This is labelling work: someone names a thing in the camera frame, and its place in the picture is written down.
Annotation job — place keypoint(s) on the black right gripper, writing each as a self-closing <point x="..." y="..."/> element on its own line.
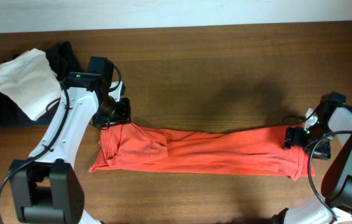
<point x="290" y="137"/>

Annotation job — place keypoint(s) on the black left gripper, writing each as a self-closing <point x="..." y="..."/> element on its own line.
<point x="121" y="111"/>

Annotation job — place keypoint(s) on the orange printed t-shirt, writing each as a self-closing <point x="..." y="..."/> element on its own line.
<point x="252" y="152"/>

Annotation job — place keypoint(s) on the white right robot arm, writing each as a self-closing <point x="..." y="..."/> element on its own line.
<point x="333" y="202"/>

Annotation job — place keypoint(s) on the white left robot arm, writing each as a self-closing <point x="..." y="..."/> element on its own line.
<point x="45" y="188"/>

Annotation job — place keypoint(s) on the white folded cloth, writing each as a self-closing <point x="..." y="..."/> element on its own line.
<point x="29" y="81"/>

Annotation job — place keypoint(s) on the black folded garment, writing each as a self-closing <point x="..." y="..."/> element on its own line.
<point x="62" y="61"/>

